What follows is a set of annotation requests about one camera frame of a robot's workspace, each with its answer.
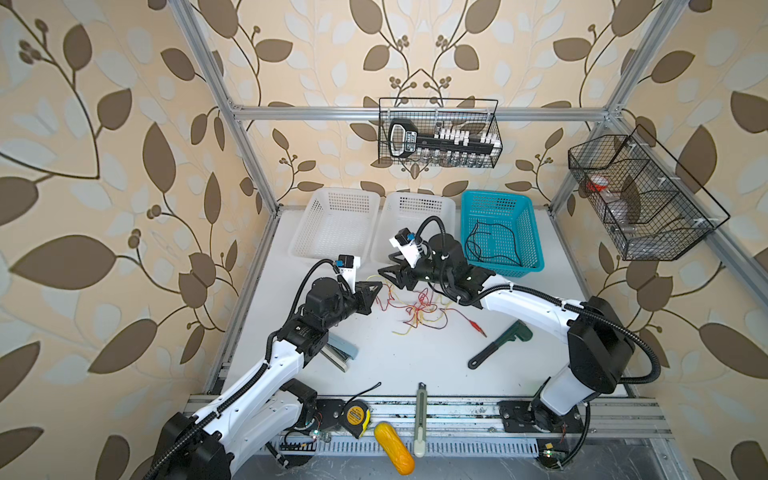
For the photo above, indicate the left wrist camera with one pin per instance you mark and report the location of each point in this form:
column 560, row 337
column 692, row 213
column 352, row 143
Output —
column 348, row 266

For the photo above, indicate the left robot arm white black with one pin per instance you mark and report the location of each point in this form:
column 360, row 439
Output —
column 219, row 438

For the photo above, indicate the white utility knife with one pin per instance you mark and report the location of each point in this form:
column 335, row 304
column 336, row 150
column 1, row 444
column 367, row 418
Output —
column 420, row 420

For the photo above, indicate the yellow black tape measure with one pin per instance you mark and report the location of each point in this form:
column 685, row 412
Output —
column 356, row 414

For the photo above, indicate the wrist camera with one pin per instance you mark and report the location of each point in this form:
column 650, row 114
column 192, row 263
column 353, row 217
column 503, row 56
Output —
column 348, row 266
column 407, row 244

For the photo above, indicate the white plastic basket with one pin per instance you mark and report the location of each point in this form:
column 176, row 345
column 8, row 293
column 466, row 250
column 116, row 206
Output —
column 336, row 221
column 408, row 210

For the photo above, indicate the back black wire basket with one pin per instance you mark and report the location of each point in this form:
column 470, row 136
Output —
column 475, row 115

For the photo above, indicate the left white plastic basket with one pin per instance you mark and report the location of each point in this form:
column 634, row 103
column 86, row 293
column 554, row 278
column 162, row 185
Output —
column 336, row 221

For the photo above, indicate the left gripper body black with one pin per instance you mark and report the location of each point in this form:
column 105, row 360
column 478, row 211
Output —
column 362, row 306

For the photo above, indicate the middle white plastic basket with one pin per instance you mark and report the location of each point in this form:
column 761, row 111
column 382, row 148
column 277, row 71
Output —
column 408, row 210

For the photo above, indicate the black socket tool set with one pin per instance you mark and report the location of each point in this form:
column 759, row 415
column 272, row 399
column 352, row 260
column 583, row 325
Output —
column 404, row 139

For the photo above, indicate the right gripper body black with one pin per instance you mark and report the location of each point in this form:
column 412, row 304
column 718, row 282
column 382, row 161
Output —
column 411, row 276

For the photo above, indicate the black wire basket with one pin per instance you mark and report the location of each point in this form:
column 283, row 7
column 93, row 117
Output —
column 656, row 207
column 475, row 115

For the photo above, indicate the aluminium frame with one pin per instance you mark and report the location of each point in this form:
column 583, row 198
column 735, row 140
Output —
column 302, row 79

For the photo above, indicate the yellow corn cob toy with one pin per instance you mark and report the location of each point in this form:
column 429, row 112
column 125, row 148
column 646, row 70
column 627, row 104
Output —
column 395, row 449

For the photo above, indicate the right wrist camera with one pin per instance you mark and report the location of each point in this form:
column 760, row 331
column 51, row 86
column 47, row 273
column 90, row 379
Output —
column 407, row 244

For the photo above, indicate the green black pipe wrench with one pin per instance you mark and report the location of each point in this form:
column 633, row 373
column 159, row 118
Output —
column 518, row 331

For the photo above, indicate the teal plastic basket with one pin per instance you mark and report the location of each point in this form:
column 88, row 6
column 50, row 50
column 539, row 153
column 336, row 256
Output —
column 499, row 232

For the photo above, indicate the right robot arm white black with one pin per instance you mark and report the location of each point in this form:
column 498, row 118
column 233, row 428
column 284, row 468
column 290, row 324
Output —
column 602, row 352

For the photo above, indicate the right black wire basket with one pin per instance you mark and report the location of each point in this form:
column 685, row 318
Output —
column 656, row 207

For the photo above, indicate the grey blue stapler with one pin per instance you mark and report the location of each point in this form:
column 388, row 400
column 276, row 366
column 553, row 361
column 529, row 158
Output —
column 339, row 352

